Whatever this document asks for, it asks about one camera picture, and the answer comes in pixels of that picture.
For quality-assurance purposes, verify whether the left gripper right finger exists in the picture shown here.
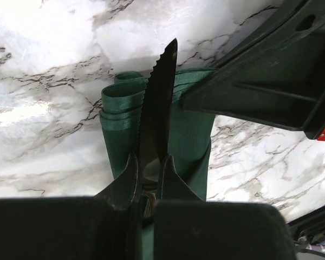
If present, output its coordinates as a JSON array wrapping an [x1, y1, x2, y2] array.
[[154, 154, 296, 259]]

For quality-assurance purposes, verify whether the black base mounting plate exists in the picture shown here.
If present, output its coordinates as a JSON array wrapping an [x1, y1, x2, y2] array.
[[288, 206, 325, 245]]

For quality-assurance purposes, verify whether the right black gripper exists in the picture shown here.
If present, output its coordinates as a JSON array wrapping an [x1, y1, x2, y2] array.
[[182, 1, 325, 140]]

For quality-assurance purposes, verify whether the dark green cloth napkin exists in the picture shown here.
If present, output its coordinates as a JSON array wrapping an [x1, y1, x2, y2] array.
[[98, 69, 215, 259]]

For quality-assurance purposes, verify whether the black knife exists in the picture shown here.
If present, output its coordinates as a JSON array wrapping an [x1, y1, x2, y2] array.
[[139, 39, 178, 201]]

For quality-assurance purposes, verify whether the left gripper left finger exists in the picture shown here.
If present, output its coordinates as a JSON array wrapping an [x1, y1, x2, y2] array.
[[0, 154, 139, 259]]

